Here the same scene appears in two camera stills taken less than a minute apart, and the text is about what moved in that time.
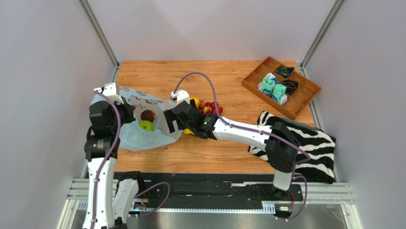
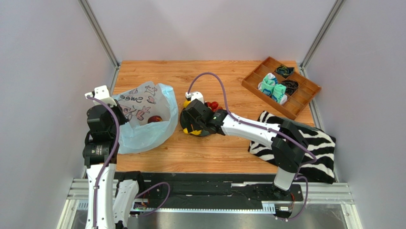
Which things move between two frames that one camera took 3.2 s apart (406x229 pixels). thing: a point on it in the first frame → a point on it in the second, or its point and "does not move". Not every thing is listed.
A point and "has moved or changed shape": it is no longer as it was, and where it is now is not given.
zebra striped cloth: x=316 y=152 does not move
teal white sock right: x=279 y=94 does not move
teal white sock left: x=267 y=84 does not move
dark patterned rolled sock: x=284 y=70 does not move
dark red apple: x=147 y=115 → x=154 y=119
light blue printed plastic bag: x=150 y=128 has moved or changed shape
